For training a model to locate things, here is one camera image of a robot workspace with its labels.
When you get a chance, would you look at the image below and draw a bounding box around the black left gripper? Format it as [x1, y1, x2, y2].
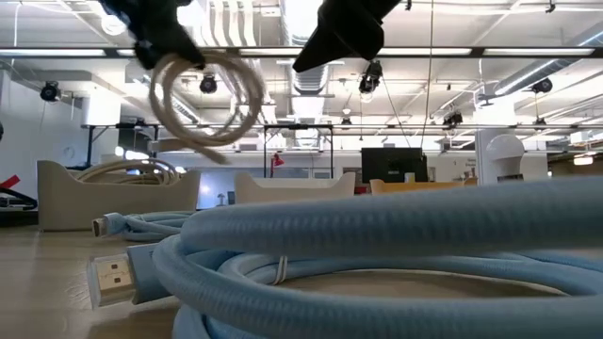
[98, 0, 207, 71]

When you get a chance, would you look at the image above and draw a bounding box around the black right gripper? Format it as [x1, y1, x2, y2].
[291, 0, 401, 73]

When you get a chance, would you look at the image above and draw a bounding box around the beige HDMI cable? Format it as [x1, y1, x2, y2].
[148, 50, 266, 166]
[74, 157, 183, 186]

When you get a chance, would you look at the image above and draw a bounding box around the light blue HDMI cable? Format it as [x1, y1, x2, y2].
[86, 176, 603, 339]
[91, 210, 198, 244]

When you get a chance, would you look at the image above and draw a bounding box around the black flat monitor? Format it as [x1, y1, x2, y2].
[361, 147, 429, 184]

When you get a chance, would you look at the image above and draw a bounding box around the red desk lamp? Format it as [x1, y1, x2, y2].
[269, 153, 285, 179]

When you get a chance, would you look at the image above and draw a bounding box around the orange plastic bin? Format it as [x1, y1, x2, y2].
[369, 177, 478, 196]

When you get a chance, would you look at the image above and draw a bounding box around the silver ventilation duct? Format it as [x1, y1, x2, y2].
[291, 60, 331, 95]

